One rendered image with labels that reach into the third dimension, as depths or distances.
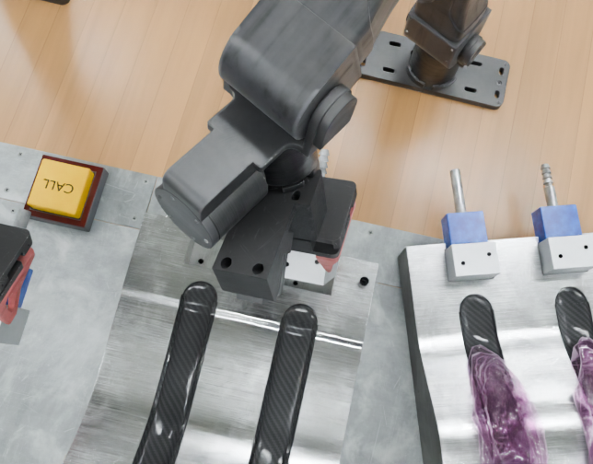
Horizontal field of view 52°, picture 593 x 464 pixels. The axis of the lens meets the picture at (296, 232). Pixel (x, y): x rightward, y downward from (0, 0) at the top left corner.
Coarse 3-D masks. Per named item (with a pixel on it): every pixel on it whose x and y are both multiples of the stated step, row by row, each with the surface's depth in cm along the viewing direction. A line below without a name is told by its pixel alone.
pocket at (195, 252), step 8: (192, 240) 67; (192, 248) 68; (200, 248) 69; (216, 248) 69; (192, 256) 68; (200, 256) 68; (208, 256) 68; (216, 256) 68; (200, 264) 68; (208, 264) 68
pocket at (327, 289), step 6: (288, 282) 68; (294, 282) 69; (300, 282) 68; (306, 282) 68; (330, 282) 68; (300, 288) 68; (306, 288) 68; (312, 288) 68; (318, 288) 68; (324, 288) 68; (330, 288) 68; (324, 294) 67; (330, 294) 67
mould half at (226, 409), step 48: (144, 240) 66; (144, 288) 65; (288, 288) 65; (336, 288) 65; (144, 336) 64; (240, 336) 64; (336, 336) 64; (96, 384) 63; (144, 384) 63; (240, 384) 63; (336, 384) 63; (96, 432) 60; (192, 432) 61; (240, 432) 62; (336, 432) 62
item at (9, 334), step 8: (24, 216) 61; (16, 224) 61; (24, 224) 61; (32, 272) 62; (24, 280) 60; (24, 288) 61; (24, 296) 61; (24, 312) 61; (16, 320) 60; (24, 320) 61; (0, 328) 57; (8, 328) 58; (16, 328) 60; (24, 328) 62; (0, 336) 57; (8, 336) 59; (16, 336) 60; (16, 344) 61
